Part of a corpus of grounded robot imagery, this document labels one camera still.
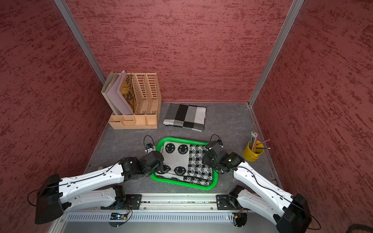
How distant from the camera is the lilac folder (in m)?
0.89

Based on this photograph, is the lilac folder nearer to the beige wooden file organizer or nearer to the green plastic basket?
the beige wooden file organizer

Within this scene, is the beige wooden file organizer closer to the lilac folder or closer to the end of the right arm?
the lilac folder

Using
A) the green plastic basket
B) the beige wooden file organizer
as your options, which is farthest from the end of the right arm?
the beige wooden file organizer

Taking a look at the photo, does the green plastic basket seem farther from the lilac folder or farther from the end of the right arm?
the lilac folder
